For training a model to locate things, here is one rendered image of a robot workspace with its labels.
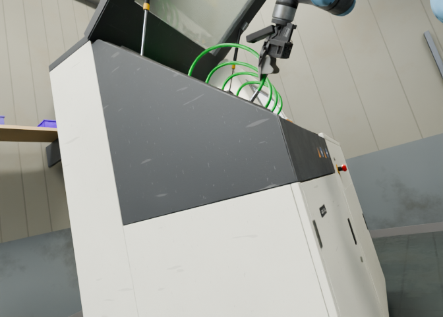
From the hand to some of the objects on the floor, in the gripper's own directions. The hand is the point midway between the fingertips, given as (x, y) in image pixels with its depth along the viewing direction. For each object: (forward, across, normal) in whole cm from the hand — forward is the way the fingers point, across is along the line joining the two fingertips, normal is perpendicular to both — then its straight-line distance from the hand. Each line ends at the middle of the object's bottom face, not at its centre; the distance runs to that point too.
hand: (261, 76), depth 101 cm
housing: (+135, -8, -35) cm, 140 cm away
